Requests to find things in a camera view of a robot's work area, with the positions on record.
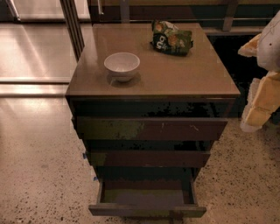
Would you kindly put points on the white ceramic bowl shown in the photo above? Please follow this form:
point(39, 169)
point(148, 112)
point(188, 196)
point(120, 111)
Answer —
point(122, 65)

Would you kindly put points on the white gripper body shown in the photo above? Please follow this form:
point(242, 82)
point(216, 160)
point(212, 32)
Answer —
point(270, 49)

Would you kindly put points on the drawer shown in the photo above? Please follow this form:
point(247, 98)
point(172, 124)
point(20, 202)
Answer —
point(150, 128)
point(156, 199)
point(144, 158)

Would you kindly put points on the top drawer front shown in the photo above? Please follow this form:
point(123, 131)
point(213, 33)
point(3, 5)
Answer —
point(150, 128)

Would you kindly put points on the green chip bag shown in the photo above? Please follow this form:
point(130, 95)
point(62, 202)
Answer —
point(167, 38)

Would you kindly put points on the metal door frame post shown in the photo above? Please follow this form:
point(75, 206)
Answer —
point(74, 29)

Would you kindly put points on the metal railing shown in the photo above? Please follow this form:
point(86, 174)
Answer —
point(220, 14)

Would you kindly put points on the middle drawer front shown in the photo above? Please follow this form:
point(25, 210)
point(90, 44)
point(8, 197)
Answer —
point(144, 158)

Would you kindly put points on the brown drawer cabinet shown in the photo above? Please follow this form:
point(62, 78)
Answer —
point(195, 86)

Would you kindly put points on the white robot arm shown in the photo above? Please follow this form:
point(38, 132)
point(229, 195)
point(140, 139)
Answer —
point(265, 46)

